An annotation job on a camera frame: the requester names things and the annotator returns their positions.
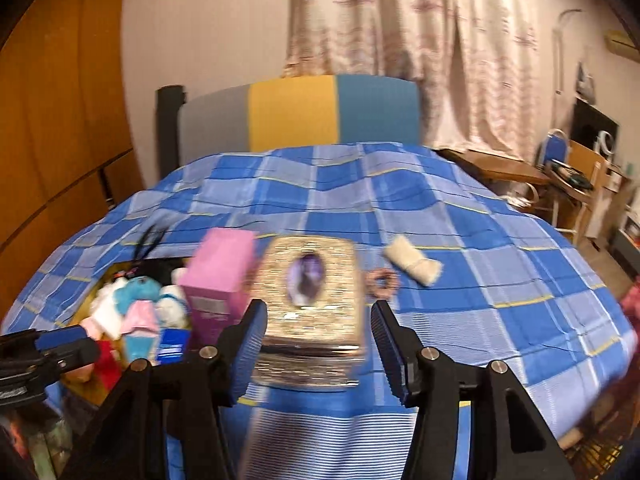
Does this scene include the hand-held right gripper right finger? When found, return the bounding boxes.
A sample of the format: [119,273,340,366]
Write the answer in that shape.
[370,300,576,480]

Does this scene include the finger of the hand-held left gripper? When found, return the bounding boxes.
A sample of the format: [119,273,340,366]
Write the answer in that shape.
[30,324,101,377]

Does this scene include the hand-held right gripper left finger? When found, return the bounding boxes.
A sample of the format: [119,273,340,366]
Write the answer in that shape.
[60,299,271,480]

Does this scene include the gold tin box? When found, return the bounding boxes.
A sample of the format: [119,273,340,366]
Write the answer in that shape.
[62,256,201,411]

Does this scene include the ornate gold tissue box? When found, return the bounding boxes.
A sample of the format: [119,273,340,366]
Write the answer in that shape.
[250,234,369,391]

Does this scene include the pile of small plush toys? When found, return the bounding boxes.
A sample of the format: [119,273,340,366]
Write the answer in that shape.
[74,266,192,392]

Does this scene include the black stringy hair accessory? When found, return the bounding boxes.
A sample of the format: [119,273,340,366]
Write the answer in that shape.
[131,224,170,262]

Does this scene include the blue plaid bedsheet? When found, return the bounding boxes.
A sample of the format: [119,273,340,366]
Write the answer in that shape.
[5,141,639,480]

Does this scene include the pink scrunchie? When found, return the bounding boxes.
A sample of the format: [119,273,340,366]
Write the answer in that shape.
[366,268,399,296]

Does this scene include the pink box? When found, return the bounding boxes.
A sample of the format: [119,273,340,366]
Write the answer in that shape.
[178,228,259,344]

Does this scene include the small blue box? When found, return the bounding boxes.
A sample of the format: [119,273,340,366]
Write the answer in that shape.
[154,327,189,367]

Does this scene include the cream fluffy cloth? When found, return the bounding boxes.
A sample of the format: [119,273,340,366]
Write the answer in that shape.
[382,234,445,289]

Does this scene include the wooden wardrobe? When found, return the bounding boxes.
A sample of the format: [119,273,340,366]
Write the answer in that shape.
[0,0,147,307]

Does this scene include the wooden table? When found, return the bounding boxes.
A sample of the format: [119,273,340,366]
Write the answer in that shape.
[439,147,552,187]

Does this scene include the black rolled mat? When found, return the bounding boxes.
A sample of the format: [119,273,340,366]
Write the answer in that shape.
[156,85,187,182]

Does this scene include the grey yellow blue headboard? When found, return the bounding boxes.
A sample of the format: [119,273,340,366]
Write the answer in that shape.
[177,74,422,167]

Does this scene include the blue chair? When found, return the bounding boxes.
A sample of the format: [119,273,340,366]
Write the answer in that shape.
[536,128,572,173]

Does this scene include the wooden chair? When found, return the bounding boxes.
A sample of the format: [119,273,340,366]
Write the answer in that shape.
[549,140,609,247]

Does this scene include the black monitor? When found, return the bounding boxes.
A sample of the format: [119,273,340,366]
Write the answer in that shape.
[570,97,621,162]

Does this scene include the cream printed curtain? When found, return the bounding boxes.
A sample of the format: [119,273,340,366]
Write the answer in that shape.
[282,0,545,162]

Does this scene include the white ring light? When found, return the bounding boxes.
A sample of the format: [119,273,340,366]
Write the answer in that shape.
[594,130,618,162]

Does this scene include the wall air conditioner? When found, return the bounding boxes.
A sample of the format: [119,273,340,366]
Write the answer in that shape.
[605,30,637,57]

